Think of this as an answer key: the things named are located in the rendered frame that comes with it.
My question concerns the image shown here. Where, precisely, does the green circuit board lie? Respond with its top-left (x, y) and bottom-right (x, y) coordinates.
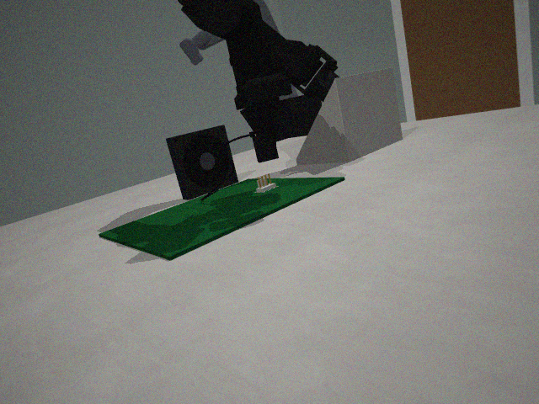
top-left (99, 173), bottom-right (345, 261)

